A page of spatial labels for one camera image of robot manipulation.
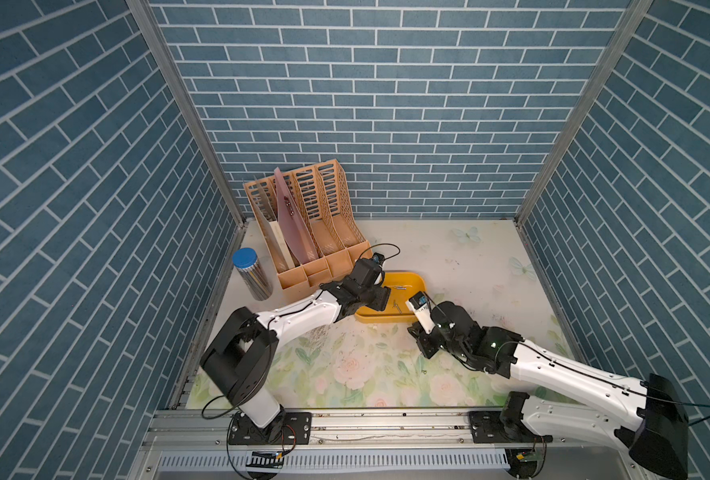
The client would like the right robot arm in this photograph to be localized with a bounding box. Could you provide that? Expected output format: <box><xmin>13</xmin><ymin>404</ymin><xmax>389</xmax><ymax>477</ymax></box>
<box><xmin>406</xmin><ymin>293</ymin><xmax>689</xmax><ymax>479</ymax></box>

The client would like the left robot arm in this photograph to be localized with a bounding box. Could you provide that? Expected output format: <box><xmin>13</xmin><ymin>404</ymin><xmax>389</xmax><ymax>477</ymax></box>
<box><xmin>200</xmin><ymin>254</ymin><xmax>391</xmax><ymax>444</ymax></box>

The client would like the yellow plastic storage box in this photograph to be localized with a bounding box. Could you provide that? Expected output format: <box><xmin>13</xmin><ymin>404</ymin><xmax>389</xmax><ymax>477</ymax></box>
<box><xmin>355</xmin><ymin>271</ymin><xmax>427</xmax><ymax>324</ymax></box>

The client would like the purple folder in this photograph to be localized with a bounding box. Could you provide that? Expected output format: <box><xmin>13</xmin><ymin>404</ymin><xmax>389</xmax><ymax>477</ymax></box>
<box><xmin>274</xmin><ymin>168</ymin><xmax>319</xmax><ymax>264</ymax></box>

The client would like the peach desk file organizer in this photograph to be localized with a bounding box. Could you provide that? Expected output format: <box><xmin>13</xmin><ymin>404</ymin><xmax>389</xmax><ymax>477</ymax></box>
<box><xmin>244</xmin><ymin>160</ymin><xmax>370</xmax><ymax>301</ymax></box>

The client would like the beige file book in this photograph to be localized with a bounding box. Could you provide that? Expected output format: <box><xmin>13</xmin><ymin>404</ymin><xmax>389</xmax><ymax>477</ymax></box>
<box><xmin>269</xmin><ymin>220</ymin><xmax>296</xmax><ymax>271</ymax></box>

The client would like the blue-lid pencil tube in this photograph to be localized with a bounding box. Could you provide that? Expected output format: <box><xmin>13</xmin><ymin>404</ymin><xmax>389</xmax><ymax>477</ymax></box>
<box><xmin>232</xmin><ymin>248</ymin><xmax>272</xmax><ymax>301</ymax></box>

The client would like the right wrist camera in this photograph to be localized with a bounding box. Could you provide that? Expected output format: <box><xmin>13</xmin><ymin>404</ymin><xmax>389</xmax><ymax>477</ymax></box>
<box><xmin>406</xmin><ymin>291</ymin><xmax>435</xmax><ymax>334</ymax></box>

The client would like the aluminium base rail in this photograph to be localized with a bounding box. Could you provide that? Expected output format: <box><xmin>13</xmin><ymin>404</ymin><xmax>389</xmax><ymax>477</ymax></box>
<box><xmin>129</xmin><ymin>408</ymin><xmax>653</xmax><ymax>479</ymax></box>

